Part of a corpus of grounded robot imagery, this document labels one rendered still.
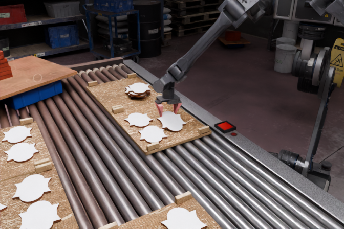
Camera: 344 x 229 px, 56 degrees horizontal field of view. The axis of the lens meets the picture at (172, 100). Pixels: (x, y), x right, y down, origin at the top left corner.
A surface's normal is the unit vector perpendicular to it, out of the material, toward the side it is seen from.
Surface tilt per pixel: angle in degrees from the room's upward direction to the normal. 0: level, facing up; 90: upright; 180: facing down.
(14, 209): 0
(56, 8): 96
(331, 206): 0
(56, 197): 0
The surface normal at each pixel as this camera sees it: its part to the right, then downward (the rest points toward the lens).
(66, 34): 0.56, 0.37
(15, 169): 0.00, -0.90
